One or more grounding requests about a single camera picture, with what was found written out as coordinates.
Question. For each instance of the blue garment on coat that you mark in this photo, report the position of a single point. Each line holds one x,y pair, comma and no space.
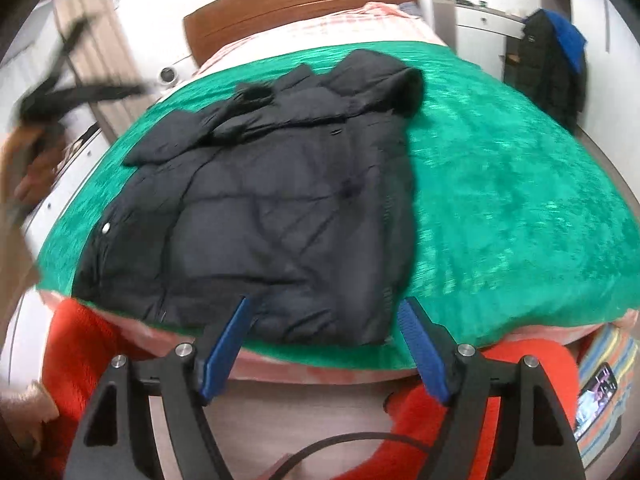
569,38

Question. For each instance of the green floral bedspread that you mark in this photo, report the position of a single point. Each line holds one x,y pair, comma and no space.
517,224

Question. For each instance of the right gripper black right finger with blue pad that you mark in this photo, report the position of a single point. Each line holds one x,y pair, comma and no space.
533,437

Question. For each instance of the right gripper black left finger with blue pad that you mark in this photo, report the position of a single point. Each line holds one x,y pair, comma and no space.
115,437

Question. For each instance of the smartphone in pocket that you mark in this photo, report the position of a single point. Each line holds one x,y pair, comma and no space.
594,398

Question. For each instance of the beige curtain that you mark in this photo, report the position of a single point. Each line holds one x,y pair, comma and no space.
103,52

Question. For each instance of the black coat on chair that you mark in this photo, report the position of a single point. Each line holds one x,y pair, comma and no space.
544,75

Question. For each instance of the person's left hand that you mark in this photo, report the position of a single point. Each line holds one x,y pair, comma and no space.
29,165

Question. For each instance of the pink striped bed sheet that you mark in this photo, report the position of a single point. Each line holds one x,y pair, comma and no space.
373,22

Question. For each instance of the black puffer jacket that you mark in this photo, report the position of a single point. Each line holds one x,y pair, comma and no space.
295,194

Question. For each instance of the striped colourful garment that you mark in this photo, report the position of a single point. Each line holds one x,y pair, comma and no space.
618,348

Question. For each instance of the brown wooden headboard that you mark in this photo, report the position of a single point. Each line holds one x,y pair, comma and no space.
221,22

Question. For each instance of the white bedside cabinet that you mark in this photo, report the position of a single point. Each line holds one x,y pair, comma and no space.
477,35

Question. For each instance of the small white round device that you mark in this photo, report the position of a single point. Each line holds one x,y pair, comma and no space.
168,76

